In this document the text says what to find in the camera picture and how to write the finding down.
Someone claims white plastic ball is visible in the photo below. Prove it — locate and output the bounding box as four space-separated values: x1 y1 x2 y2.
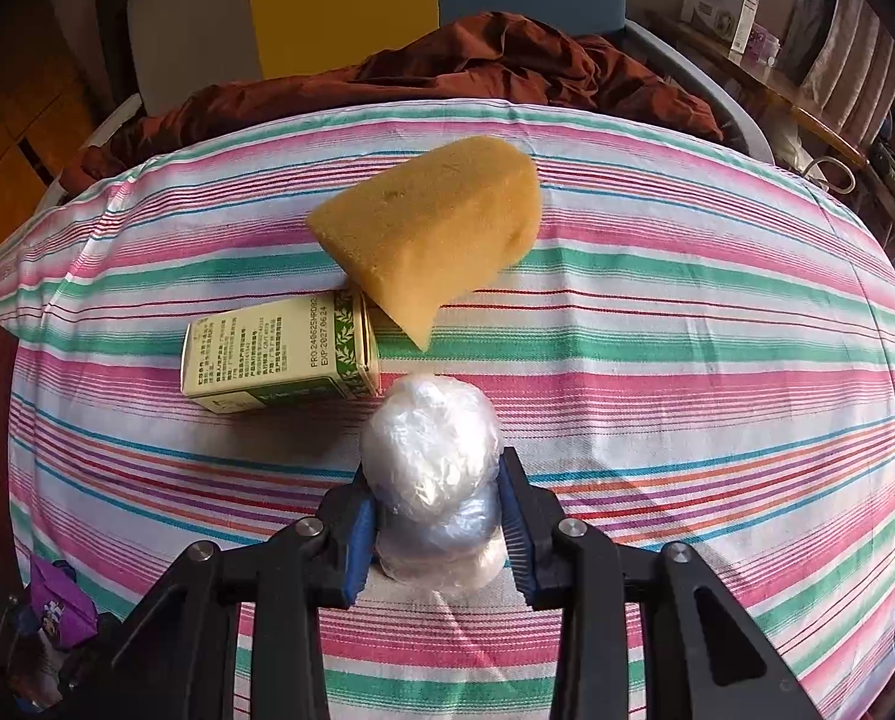
361 374 506 593

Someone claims green white small carton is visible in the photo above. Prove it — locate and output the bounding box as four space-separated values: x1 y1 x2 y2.
180 288 381 415

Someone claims striped bed sheet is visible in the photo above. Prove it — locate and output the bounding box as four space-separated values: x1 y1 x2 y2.
0 101 895 718

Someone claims purple snack packet on bed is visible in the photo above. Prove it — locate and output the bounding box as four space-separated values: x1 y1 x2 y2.
29 556 97 652

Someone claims yellow sponge on bed right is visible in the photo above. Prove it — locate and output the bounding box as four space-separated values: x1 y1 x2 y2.
307 137 543 351

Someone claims rust brown blanket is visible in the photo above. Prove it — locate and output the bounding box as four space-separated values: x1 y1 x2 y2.
58 11 724 197

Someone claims white styrofoam piece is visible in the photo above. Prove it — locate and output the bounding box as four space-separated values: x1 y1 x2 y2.
26 91 143 213

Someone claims wooden nightstand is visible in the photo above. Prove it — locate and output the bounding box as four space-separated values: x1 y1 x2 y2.
648 11 895 227

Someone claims white box on nightstand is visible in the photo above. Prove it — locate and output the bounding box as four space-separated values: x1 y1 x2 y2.
680 0 758 54

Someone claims beige patterned curtain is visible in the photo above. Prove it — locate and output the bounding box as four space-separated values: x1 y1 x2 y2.
799 0 895 151

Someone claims wooden wardrobe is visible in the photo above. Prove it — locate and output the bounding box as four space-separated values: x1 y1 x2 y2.
0 0 106 244

